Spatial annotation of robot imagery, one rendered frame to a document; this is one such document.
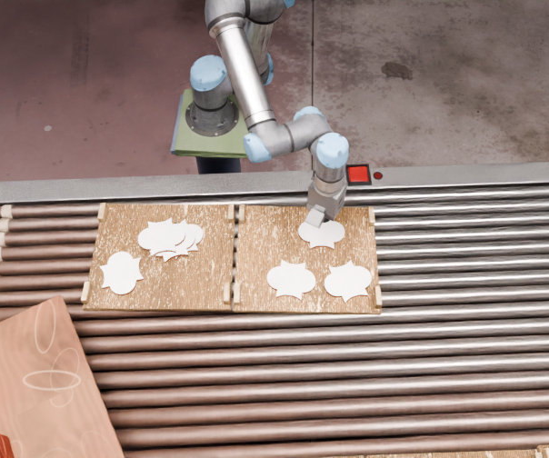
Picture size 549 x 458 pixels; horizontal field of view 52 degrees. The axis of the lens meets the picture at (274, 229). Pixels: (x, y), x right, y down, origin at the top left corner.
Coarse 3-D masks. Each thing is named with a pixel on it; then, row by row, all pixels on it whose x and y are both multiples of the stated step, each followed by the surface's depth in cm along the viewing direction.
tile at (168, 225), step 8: (152, 224) 165; (160, 224) 165; (168, 224) 165; (176, 224) 165; (144, 232) 163; (152, 232) 163; (160, 232) 163; (168, 232) 163; (176, 232) 163; (184, 232) 163; (144, 240) 162; (152, 240) 162; (160, 240) 162; (168, 240) 162; (176, 240) 162; (184, 240) 163; (144, 248) 161; (152, 248) 160; (160, 248) 160; (168, 248) 160; (152, 256) 160
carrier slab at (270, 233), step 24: (264, 216) 170; (288, 216) 170; (336, 216) 170; (360, 216) 170; (240, 240) 166; (264, 240) 166; (288, 240) 166; (360, 240) 166; (240, 264) 161; (264, 264) 161; (312, 264) 161; (336, 264) 161; (360, 264) 161; (264, 288) 157; (240, 312) 155; (264, 312) 154; (288, 312) 154; (312, 312) 154; (336, 312) 154; (360, 312) 154
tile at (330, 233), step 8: (304, 224) 167; (328, 224) 167; (336, 224) 167; (304, 232) 166; (312, 232) 166; (320, 232) 166; (328, 232) 166; (336, 232) 166; (304, 240) 165; (312, 240) 164; (320, 240) 164; (328, 240) 164; (336, 240) 164; (312, 248) 164
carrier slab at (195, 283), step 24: (120, 216) 170; (144, 216) 170; (168, 216) 170; (192, 216) 170; (216, 216) 170; (96, 240) 166; (120, 240) 166; (216, 240) 166; (96, 264) 161; (144, 264) 161; (168, 264) 161; (192, 264) 161; (216, 264) 161; (96, 288) 157; (144, 288) 157; (168, 288) 157; (192, 288) 157; (216, 288) 157
